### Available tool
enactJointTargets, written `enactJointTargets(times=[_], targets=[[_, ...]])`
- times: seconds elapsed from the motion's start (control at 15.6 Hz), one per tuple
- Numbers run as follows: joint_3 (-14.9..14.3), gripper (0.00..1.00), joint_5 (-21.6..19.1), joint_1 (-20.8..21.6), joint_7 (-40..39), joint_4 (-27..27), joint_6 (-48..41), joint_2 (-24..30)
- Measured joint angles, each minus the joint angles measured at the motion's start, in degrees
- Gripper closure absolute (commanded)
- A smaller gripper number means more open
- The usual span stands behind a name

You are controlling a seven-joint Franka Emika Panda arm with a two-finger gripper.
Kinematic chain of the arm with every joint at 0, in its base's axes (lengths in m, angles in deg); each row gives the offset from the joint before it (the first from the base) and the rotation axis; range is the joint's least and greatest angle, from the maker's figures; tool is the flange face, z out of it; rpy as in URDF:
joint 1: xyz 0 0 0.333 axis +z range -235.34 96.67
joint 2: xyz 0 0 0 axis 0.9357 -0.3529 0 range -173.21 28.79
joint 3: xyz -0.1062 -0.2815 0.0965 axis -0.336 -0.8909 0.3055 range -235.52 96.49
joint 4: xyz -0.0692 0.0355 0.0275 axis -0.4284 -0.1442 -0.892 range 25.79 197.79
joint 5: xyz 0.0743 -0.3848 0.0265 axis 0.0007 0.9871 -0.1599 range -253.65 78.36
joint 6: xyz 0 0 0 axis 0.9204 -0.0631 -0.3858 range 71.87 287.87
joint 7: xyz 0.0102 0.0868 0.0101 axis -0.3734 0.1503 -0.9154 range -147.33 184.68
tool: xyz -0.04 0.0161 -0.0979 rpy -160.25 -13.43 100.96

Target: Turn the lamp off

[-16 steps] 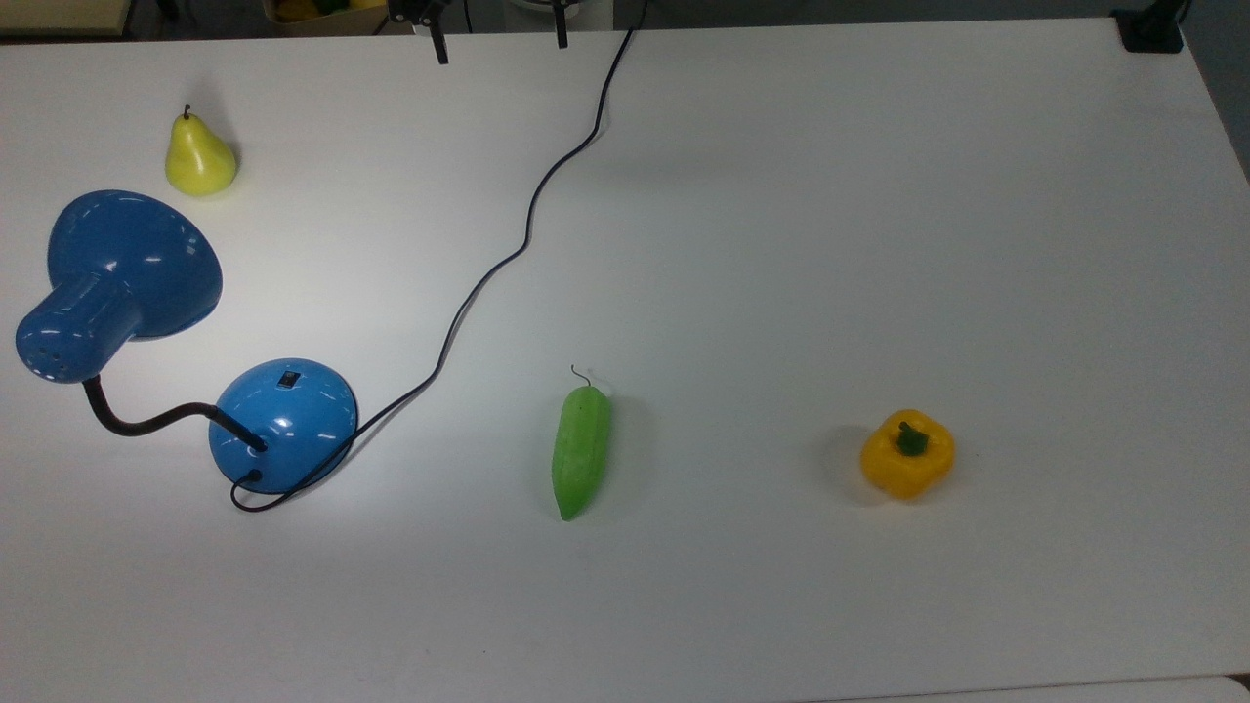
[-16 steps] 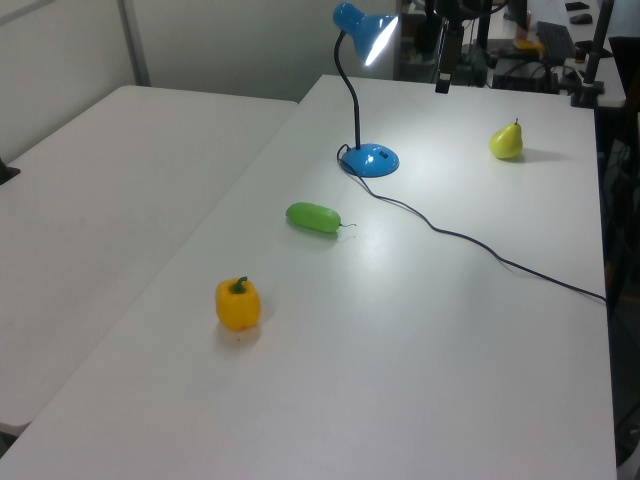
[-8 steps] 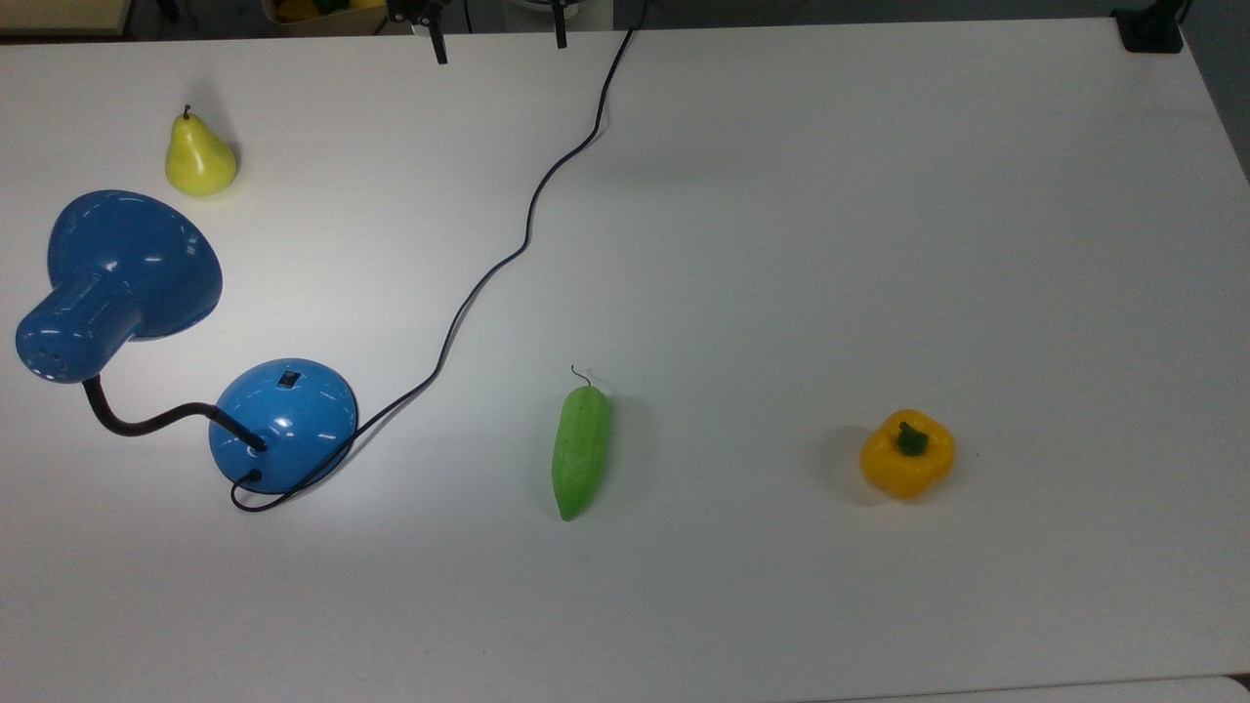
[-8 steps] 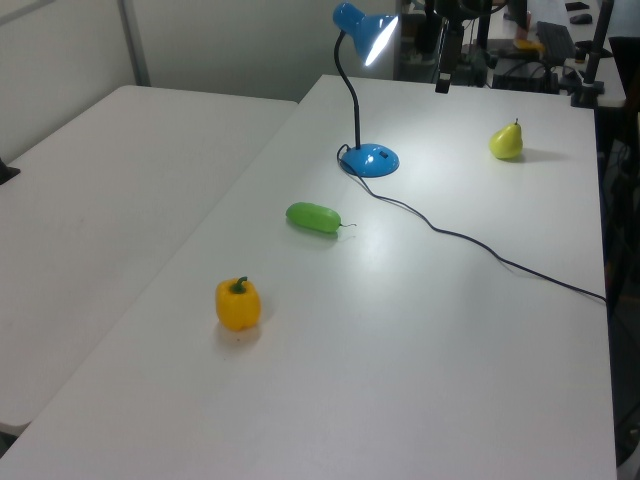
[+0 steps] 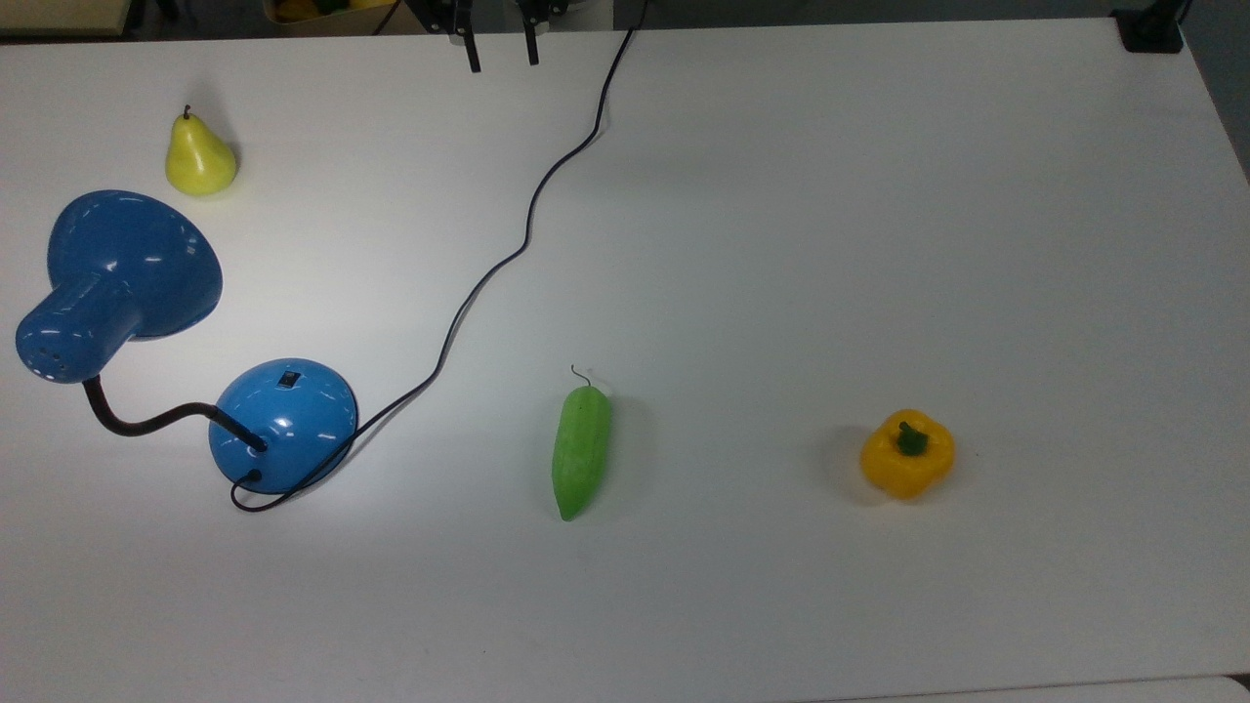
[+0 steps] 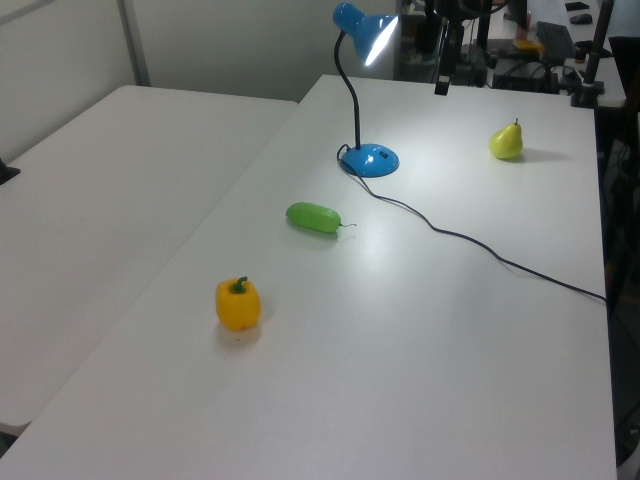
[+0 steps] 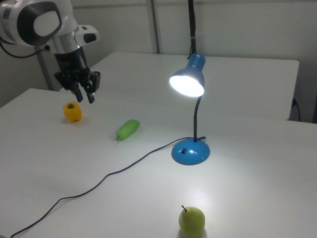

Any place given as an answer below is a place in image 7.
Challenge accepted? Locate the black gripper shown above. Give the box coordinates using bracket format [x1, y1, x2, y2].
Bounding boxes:
[53, 48, 102, 105]

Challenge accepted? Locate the blue gooseneck desk lamp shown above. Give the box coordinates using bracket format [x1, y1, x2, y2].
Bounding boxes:
[169, 53, 211, 166]

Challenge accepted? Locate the yellow toy bell pepper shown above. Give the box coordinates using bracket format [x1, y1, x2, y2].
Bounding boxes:
[63, 102, 83, 123]

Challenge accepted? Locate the green toy cucumber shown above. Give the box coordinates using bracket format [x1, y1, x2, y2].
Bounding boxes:
[114, 119, 141, 147]

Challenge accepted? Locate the green toy pear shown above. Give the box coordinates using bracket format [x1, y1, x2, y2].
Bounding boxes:
[178, 205, 206, 237]

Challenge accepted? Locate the grey metal partition post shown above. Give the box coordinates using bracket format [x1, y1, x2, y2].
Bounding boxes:
[150, 0, 162, 54]
[36, 48, 54, 91]

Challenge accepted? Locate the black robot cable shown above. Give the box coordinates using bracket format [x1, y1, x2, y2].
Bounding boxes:
[0, 41, 50, 59]

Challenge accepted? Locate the black lamp power cable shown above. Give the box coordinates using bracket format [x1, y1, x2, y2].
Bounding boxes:
[9, 135, 207, 238]

